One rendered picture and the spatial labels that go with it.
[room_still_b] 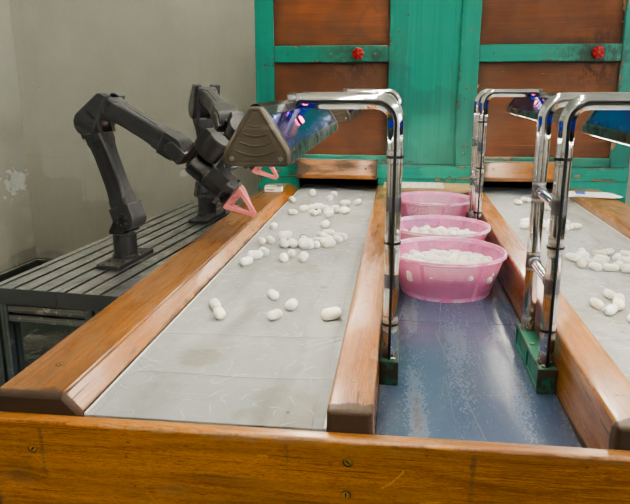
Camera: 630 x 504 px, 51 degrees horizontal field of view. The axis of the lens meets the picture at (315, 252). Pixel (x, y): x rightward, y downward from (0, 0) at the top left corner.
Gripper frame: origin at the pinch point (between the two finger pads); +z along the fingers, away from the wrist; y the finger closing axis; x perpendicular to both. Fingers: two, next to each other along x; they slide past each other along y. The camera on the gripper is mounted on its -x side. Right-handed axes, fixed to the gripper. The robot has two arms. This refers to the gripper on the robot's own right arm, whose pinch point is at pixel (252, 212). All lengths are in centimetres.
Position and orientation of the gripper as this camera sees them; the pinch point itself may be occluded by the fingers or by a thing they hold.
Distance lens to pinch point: 170.0
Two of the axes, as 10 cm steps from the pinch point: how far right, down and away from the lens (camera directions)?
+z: 7.6, 6.5, 0.6
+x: -6.4, 7.2, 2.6
